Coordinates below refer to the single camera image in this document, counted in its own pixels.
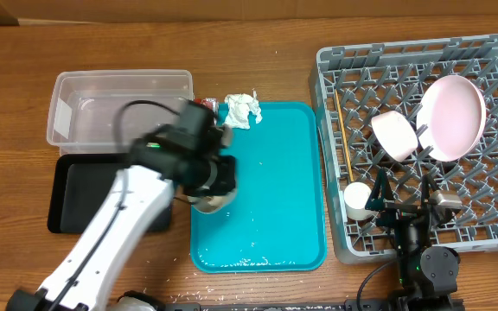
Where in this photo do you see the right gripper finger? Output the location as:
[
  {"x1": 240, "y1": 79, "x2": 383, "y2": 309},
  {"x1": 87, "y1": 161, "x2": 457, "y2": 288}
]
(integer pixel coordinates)
[
  {"x1": 365, "y1": 168, "x2": 394, "y2": 212},
  {"x1": 421, "y1": 174, "x2": 439, "y2": 207}
]

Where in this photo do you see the white cup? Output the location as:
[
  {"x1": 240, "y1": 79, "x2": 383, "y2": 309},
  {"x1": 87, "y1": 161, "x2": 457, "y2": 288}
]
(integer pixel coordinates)
[{"x1": 343, "y1": 181, "x2": 376, "y2": 221}]

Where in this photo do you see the grey bowl with rice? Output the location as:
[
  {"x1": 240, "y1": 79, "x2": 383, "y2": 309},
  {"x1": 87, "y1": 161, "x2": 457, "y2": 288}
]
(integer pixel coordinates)
[{"x1": 188, "y1": 191, "x2": 236, "y2": 214}]

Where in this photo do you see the small pink bowl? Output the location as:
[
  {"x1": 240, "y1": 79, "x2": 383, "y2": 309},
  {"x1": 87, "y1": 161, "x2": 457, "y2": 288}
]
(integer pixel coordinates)
[{"x1": 371, "y1": 111, "x2": 418, "y2": 162}]

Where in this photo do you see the large pink plate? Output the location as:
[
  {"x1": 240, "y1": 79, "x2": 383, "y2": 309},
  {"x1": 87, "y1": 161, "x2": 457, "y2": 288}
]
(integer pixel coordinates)
[{"x1": 416, "y1": 75, "x2": 487, "y2": 162}]

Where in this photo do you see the red foil wrapper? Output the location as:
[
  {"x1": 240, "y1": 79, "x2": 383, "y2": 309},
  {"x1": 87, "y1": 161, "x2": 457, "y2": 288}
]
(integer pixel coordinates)
[{"x1": 195, "y1": 98, "x2": 219, "y2": 114}]

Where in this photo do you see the white napkin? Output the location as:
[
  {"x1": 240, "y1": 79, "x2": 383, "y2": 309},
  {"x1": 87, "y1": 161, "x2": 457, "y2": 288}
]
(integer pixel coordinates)
[{"x1": 224, "y1": 90, "x2": 263, "y2": 130}]

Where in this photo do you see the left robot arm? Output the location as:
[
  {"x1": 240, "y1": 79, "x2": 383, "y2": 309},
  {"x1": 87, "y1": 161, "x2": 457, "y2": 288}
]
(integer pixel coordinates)
[{"x1": 6, "y1": 124, "x2": 236, "y2": 310}]

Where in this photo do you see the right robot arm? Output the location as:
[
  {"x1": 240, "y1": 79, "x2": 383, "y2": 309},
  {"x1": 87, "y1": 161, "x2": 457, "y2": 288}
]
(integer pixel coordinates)
[{"x1": 357, "y1": 168, "x2": 464, "y2": 310}]

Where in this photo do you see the grey dishwasher rack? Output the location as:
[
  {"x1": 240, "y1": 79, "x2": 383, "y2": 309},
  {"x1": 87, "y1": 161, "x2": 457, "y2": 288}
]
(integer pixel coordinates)
[{"x1": 309, "y1": 35, "x2": 498, "y2": 263}]

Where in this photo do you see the teal plastic tray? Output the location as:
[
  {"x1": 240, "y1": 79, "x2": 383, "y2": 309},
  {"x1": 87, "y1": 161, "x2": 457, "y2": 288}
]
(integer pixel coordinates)
[{"x1": 190, "y1": 102, "x2": 327, "y2": 273}]

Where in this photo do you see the black plastic bin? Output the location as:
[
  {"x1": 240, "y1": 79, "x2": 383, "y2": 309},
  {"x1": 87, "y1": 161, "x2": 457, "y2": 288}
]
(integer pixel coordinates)
[{"x1": 47, "y1": 153, "x2": 173, "y2": 235}]

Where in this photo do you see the clear plastic bin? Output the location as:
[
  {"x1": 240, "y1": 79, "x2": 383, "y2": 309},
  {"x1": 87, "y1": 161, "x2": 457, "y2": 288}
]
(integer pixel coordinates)
[{"x1": 46, "y1": 69, "x2": 195, "y2": 155}]

